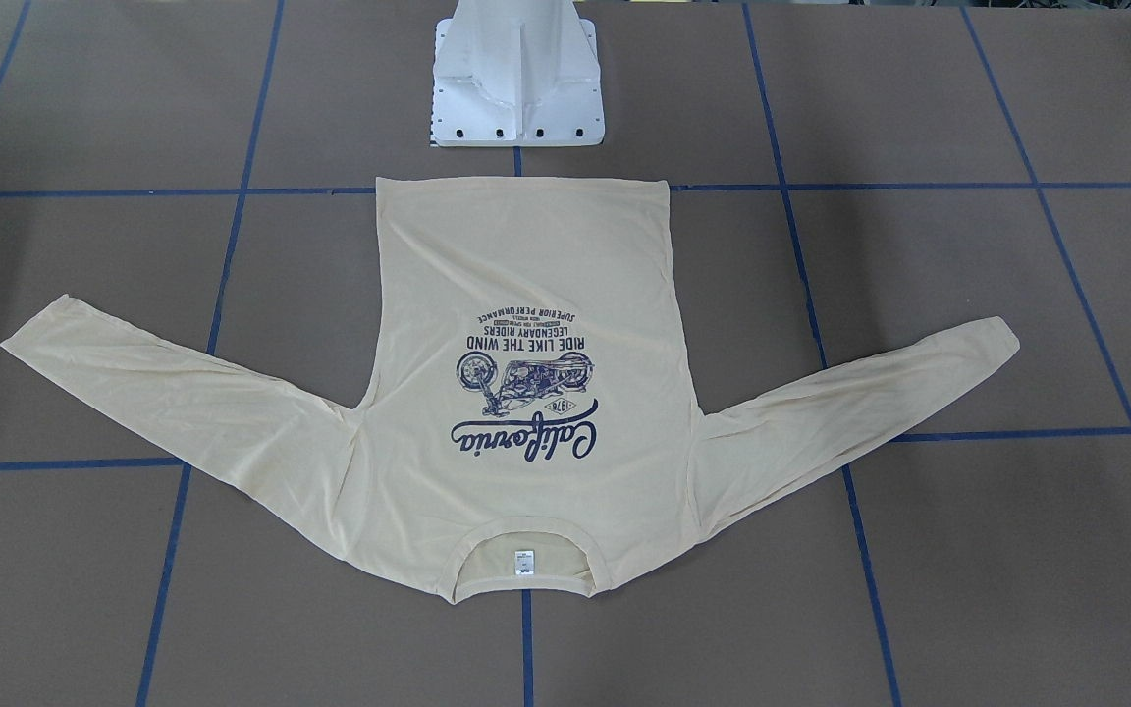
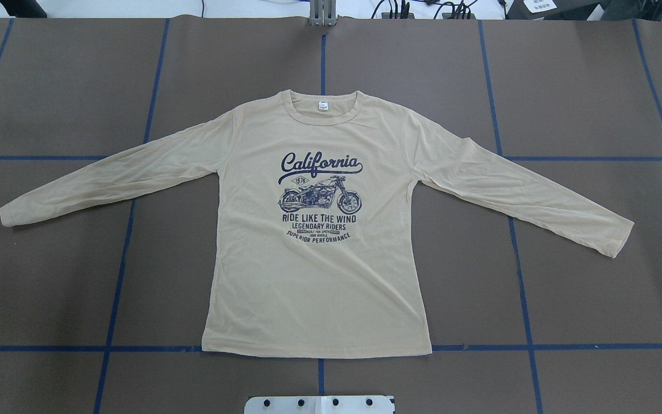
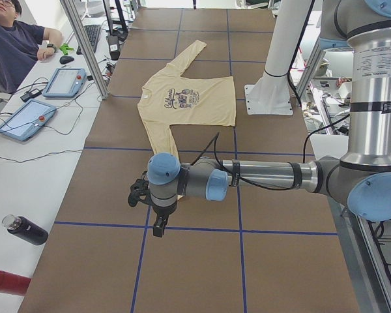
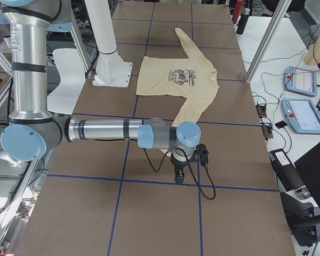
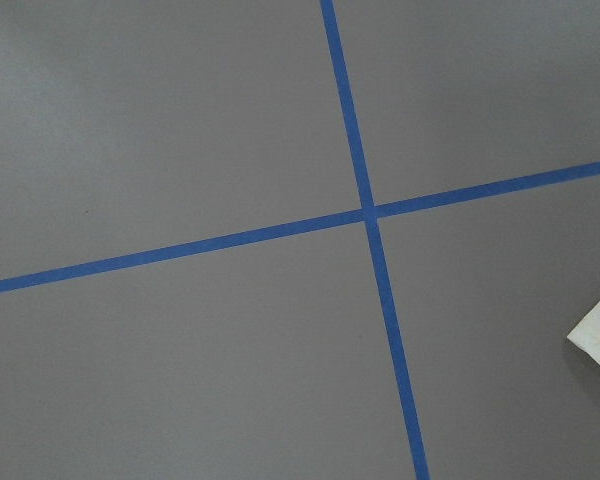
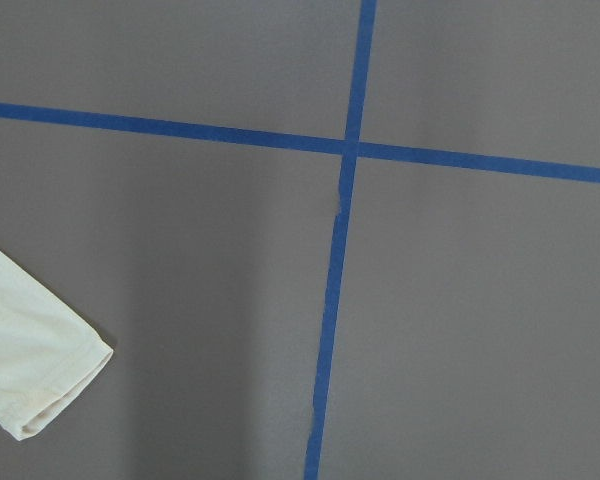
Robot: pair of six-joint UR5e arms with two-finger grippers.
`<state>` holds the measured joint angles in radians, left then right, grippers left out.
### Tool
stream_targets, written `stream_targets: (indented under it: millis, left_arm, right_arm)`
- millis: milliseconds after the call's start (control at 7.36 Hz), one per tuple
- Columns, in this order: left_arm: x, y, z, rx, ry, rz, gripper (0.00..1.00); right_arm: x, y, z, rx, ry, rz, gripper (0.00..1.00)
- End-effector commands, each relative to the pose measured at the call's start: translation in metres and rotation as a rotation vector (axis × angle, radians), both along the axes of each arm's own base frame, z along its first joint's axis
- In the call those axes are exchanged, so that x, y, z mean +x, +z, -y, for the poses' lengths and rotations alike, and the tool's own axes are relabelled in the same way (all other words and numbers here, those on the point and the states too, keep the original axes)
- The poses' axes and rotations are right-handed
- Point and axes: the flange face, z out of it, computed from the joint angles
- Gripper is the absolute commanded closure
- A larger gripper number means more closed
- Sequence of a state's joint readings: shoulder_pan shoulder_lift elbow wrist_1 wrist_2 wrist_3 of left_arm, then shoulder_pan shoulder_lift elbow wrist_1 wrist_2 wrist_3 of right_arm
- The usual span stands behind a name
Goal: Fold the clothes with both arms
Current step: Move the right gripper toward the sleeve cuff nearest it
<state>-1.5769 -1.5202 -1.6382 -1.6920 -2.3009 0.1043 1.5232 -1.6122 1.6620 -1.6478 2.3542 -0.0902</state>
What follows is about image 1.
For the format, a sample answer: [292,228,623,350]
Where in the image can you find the cream long-sleeve printed shirt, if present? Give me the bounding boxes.
[3,176,1020,604]

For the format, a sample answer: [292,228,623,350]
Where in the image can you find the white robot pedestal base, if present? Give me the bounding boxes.
[430,1,606,148]

